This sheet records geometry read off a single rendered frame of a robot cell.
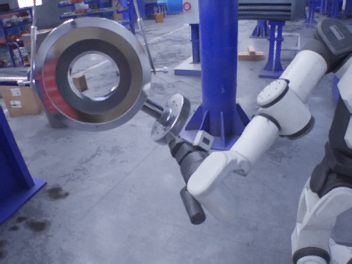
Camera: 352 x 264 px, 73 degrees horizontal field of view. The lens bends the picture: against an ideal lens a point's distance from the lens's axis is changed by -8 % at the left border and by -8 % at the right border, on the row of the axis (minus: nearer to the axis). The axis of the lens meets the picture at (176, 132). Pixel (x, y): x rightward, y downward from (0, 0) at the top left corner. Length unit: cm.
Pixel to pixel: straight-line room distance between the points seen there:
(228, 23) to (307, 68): 150
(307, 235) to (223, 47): 156
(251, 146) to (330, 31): 39
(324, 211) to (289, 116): 42
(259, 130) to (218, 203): 18
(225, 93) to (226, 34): 51
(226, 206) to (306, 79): 36
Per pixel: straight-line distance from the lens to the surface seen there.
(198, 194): 52
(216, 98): 230
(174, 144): 68
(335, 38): 78
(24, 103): 385
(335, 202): 90
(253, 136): 58
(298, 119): 61
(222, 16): 212
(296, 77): 67
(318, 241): 110
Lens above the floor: 132
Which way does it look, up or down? 30 degrees down
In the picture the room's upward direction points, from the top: 5 degrees counter-clockwise
